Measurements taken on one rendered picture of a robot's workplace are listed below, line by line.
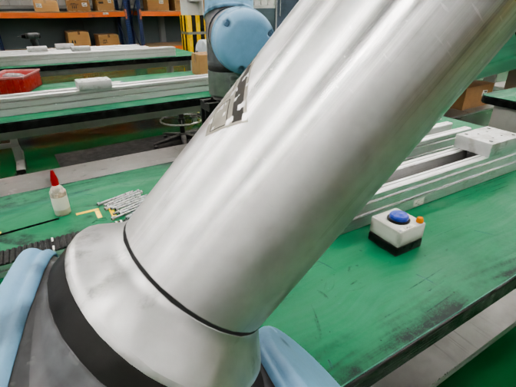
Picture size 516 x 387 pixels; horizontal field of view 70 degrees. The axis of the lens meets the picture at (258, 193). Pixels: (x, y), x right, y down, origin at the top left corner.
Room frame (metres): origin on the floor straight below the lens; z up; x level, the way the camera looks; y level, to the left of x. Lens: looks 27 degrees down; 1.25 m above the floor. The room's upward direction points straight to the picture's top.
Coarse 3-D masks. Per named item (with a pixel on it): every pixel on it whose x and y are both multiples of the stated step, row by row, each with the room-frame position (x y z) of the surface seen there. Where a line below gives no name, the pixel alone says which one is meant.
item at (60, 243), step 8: (40, 240) 0.64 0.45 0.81; (48, 240) 0.64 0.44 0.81; (56, 240) 0.64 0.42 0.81; (64, 240) 0.64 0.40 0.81; (16, 248) 0.61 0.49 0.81; (24, 248) 0.61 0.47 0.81; (40, 248) 0.61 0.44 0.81; (48, 248) 0.61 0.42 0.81; (56, 248) 0.61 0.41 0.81; (64, 248) 0.61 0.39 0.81; (0, 256) 0.58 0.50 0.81; (8, 256) 0.58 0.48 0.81; (16, 256) 0.58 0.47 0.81; (0, 264) 0.56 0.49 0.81
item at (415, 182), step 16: (416, 160) 0.95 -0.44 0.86; (432, 160) 0.97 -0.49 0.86; (448, 160) 1.01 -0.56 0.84; (464, 160) 0.95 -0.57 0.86; (480, 160) 0.96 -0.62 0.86; (496, 160) 1.01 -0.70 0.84; (512, 160) 1.06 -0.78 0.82; (400, 176) 0.90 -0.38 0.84; (416, 176) 0.85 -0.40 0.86; (432, 176) 0.86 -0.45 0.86; (448, 176) 0.90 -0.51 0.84; (464, 176) 0.93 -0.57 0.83; (480, 176) 0.97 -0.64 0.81; (496, 176) 1.02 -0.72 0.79; (384, 192) 0.77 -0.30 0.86; (400, 192) 0.80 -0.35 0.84; (416, 192) 0.83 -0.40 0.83; (432, 192) 0.87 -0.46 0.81; (448, 192) 0.90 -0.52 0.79; (368, 208) 0.75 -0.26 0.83; (384, 208) 0.78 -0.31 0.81; (400, 208) 0.80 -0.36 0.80; (352, 224) 0.72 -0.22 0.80; (368, 224) 0.75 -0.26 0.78
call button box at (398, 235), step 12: (384, 216) 0.69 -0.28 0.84; (372, 228) 0.69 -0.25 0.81; (384, 228) 0.66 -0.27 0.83; (396, 228) 0.64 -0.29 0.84; (408, 228) 0.64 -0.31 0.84; (420, 228) 0.66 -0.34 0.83; (372, 240) 0.68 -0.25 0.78; (384, 240) 0.66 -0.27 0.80; (396, 240) 0.63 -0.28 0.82; (408, 240) 0.64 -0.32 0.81; (420, 240) 0.66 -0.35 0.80; (396, 252) 0.63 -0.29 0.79
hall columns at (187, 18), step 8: (184, 0) 6.51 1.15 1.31; (200, 0) 6.62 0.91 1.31; (184, 8) 6.53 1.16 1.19; (192, 8) 6.64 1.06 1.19; (200, 8) 6.64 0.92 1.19; (184, 16) 6.50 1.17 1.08; (192, 16) 6.47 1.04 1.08; (200, 16) 6.54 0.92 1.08; (184, 24) 6.52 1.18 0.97; (192, 24) 6.46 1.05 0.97; (200, 24) 6.54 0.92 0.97; (184, 32) 6.54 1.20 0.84; (192, 32) 6.46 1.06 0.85; (200, 32) 6.53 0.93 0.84; (184, 40) 6.57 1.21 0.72; (192, 40) 6.45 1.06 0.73; (184, 48) 6.60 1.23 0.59; (192, 48) 6.45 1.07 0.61
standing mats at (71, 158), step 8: (160, 136) 3.72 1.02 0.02; (168, 136) 3.73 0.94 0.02; (112, 144) 3.46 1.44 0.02; (120, 144) 3.46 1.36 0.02; (128, 144) 3.46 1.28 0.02; (136, 144) 3.46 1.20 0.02; (144, 144) 3.46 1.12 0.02; (152, 144) 3.46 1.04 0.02; (160, 144) 3.46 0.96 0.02; (168, 144) 3.46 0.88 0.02; (176, 144) 3.46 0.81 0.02; (72, 152) 3.25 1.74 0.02; (80, 152) 3.25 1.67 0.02; (88, 152) 3.25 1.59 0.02; (96, 152) 3.25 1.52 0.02; (104, 152) 3.25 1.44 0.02; (112, 152) 3.25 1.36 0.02; (120, 152) 3.25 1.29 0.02; (128, 152) 3.25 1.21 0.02; (136, 152) 3.25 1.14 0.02; (64, 160) 3.04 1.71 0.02; (72, 160) 3.04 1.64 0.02; (80, 160) 3.04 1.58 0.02; (88, 160) 3.04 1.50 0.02
